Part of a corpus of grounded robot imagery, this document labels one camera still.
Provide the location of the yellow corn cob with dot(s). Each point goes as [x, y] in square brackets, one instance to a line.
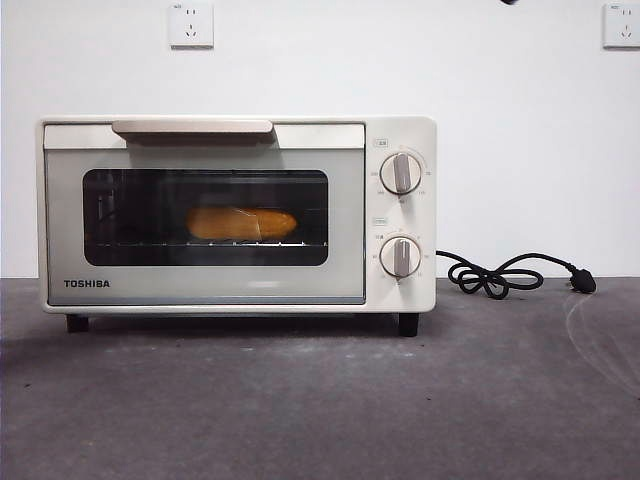
[220, 225]

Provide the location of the cream oven temperature knob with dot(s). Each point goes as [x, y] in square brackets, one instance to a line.
[401, 174]

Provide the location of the cream Toshiba toaster oven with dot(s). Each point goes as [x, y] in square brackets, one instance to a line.
[427, 225]

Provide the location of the cream oven timer knob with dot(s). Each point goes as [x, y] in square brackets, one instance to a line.
[401, 257]

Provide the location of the white wall socket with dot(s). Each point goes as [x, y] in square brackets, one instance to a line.
[623, 25]
[192, 25]

